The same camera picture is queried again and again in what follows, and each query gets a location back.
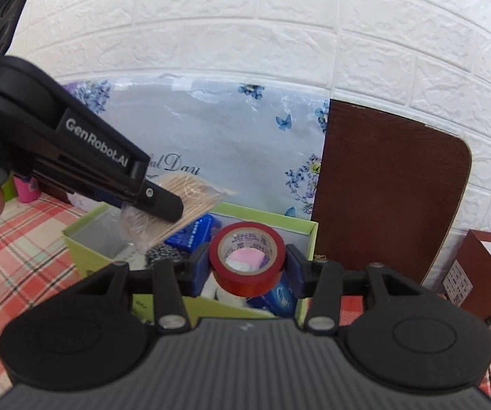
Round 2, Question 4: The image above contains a toothpick pack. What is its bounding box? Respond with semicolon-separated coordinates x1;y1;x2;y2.
119;171;235;253

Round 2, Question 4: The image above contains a blue plastic box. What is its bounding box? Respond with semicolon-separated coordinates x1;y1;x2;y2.
164;214;222;254

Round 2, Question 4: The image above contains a red tape roll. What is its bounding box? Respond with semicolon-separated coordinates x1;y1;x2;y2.
209;221;284;298

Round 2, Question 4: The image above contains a white and pink glove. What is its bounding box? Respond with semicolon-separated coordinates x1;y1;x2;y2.
214;248;269;308

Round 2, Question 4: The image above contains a steel wool scrubber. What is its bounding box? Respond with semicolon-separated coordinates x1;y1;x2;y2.
144;243;185;269

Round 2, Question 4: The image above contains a light green storage box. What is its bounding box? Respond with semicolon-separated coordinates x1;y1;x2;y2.
62;201;320;328

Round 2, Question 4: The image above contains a blue packet under glove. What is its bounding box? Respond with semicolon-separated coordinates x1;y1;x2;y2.
247;272;297;318

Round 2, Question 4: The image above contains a pink thermos bottle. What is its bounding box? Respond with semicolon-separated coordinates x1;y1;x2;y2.
14;176;41;204

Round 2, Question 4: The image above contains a dark green tray box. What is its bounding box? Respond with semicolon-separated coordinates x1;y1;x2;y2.
2;177;17;202

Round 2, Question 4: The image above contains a dark brown wooden headboard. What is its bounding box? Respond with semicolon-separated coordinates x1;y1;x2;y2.
312;100;472;283

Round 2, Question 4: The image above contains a floral Beautiful Day pillow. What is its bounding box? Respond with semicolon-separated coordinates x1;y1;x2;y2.
64;75;329;219

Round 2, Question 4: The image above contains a plaid red bedsheet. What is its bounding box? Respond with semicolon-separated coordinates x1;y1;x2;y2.
0;193;491;408

